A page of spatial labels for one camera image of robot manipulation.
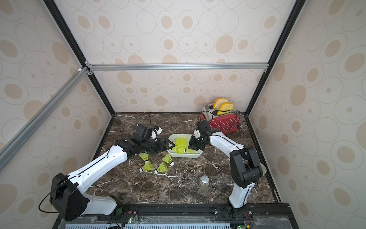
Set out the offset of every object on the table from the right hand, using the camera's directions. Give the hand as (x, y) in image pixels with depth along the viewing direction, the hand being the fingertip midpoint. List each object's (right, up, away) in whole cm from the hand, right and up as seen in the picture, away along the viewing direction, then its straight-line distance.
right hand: (186, 148), depth 89 cm
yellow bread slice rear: (+22, +30, +8) cm, 39 cm away
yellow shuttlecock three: (-24, -11, -3) cm, 26 cm away
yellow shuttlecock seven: (-5, -1, +5) cm, 7 cm away
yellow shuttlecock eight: (+2, -1, -2) cm, 3 cm away
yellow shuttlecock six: (-12, -7, +1) cm, 14 cm away
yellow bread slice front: (+26, +27, +3) cm, 38 cm away
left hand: (-7, +3, -14) cm, 16 cm away
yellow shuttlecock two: (-4, +3, +8) cm, 10 cm away
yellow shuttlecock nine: (-27, -5, +2) cm, 28 cm away
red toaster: (+27, +15, +8) cm, 32 cm away
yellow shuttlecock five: (-14, -11, -4) cm, 18 cm away
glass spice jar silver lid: (+10, -15, -15) cm, 24 cm away
